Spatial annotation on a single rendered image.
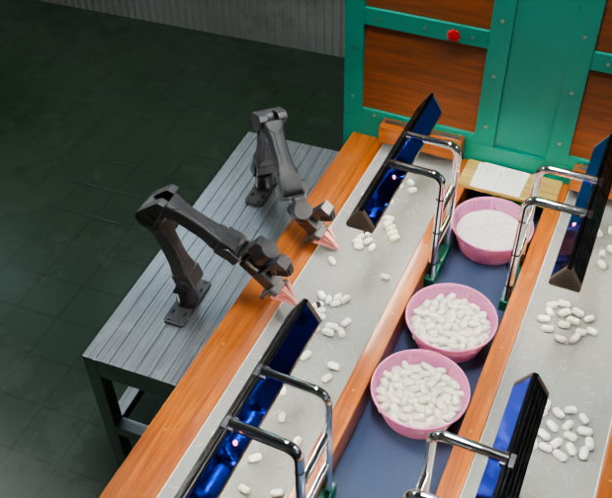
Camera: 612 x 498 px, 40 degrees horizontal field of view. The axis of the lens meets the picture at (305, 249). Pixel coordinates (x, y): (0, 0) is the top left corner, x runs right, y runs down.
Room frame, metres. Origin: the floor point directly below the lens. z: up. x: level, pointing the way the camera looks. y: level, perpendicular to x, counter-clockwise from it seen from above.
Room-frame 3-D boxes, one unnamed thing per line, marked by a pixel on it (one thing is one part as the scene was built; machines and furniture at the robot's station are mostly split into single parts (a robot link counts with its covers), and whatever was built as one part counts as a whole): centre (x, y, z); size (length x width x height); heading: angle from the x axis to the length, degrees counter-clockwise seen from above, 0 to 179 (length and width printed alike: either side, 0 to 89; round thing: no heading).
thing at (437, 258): (1.93, -0.35, 0.90); 0.20 x 0.19 x 0.45; 154
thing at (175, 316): (1.78, 0.37, 0.71); 0.20 x 0.07 x 0.08; 157
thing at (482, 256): (2.00, -0.61, 0.72); 0.27 x 0.27 x 0.10
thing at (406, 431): (1.35, -0.30, 0.72); 0.27 x 0.27 x 0.10
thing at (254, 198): (2.33, 0.14, 0.71); 0.20 x 0.07 x 0.08; 157
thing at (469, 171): (2.20, -0.70, 0.77); 0.33 x 0.15 x 0.01; 64
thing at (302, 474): (1.05, 0.07, 0.90); 0.20 x 0.19 x 0.45; 154
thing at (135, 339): (1.96, 0.03, 0.65); 1.20 x 0.90 x 0.04; 157
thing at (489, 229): (2.00, -0.61, 0.71); 0.22 x 0.22 x 0.06
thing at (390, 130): (2.39, -0.42, 0.83); 0.30 x 0.06 x 0.07; 64
